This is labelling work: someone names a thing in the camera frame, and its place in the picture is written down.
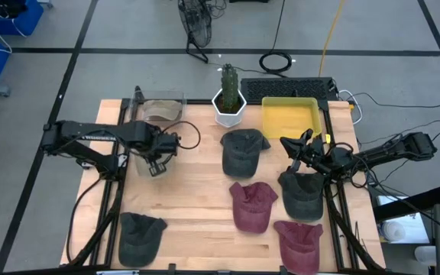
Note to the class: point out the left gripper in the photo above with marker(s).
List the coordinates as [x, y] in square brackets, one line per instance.
[164, 145]

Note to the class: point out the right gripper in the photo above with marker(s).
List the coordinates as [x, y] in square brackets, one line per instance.
[315, 154]

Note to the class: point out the dark grey baseball cap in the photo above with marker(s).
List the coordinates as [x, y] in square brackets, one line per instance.
[302, 198]
[243, 156]
[140, 240]

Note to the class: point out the beige baseball cap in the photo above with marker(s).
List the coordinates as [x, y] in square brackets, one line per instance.
[162, 110]

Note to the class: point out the maroon baseball cap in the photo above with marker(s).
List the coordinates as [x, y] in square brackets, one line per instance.
[298, 244]
[252, 208]

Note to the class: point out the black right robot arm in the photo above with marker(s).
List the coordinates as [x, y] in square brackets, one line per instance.
[388, 153]

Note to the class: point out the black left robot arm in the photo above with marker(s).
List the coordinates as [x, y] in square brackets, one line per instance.
[90, 131]

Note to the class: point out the yellow plastic bin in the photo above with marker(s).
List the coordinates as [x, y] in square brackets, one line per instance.
[288, 118]

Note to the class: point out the clear plastic bin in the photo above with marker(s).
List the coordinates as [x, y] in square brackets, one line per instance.
[134, 110]

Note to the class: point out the white hexagonal plant pot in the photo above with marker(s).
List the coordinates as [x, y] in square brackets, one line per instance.
[227, 121]

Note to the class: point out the green cactus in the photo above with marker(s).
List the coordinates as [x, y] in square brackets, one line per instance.
[229, 88]

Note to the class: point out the white tape roll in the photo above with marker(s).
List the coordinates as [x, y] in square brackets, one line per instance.
[393, 231]

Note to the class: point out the black beam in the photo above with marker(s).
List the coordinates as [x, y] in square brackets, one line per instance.
[411, 204]

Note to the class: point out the white cylinder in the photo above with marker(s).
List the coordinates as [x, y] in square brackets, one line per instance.
[425, 256]

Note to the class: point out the black aluminium frame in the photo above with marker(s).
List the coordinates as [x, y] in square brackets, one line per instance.
[326, 114]

